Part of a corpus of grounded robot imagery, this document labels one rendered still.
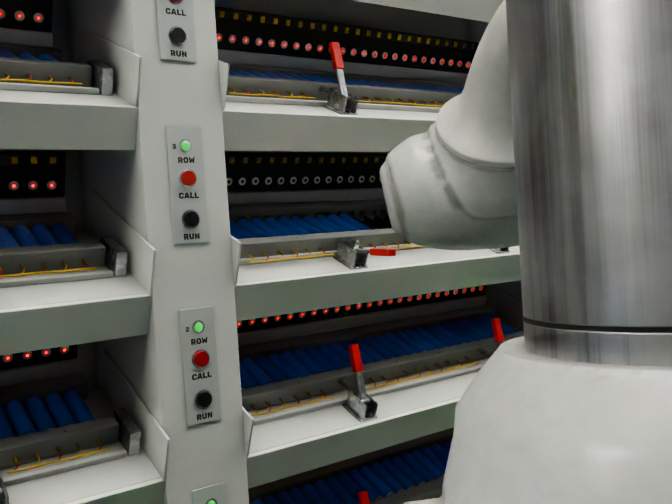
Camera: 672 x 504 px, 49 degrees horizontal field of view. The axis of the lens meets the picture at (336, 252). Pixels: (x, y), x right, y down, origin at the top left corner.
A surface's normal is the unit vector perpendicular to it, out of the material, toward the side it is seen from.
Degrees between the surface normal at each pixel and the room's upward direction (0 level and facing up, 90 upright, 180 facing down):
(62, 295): 23
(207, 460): 90
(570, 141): 88
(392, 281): 112
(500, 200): 126
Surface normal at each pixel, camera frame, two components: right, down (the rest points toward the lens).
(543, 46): -0.92, 0.05
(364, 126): 0.57, 0.37
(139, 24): 0.59, -0.01
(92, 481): 0.17, -0.92
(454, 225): 0.03, 0.63
